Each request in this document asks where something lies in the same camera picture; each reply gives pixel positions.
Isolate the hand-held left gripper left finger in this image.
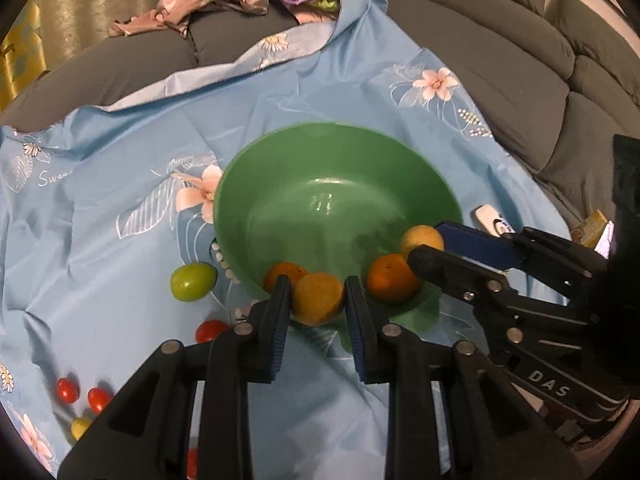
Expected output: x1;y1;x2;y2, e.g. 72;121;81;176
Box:
57;275;292;480

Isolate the blue floral bed sheet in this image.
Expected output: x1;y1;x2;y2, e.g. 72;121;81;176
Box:
0;0;573;480

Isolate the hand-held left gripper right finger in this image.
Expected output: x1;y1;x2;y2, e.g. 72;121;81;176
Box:
344;276;586;480

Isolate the white small device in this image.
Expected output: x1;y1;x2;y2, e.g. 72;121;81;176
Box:
472;204;516;237

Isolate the green plastic bowl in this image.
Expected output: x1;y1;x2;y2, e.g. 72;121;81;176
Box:
214;122;463;333

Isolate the small yellow round fruit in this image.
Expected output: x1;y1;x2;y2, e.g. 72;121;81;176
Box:
401;225;445;261
291;272;346;326

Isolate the grey sofa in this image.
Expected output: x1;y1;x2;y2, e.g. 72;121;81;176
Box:
0;0;636;246

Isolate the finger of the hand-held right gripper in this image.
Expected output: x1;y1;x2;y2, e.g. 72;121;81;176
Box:
434;221;610;306
407;244;601;361

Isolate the yellow patterned curtain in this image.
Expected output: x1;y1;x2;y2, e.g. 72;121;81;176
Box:
0;0;51;108

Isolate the yellow carton box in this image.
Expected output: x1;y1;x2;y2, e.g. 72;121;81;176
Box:
570;210;608;247

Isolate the beige curtain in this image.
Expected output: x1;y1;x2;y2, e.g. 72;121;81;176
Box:
40;0;211;68

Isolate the green round fruit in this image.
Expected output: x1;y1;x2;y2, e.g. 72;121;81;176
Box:
170;262;218;302

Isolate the orange tangerine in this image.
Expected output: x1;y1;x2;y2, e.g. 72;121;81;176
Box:
367;254;421;303
263;261;310;295

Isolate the red round tomato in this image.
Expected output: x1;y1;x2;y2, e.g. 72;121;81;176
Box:
195;319;232;345

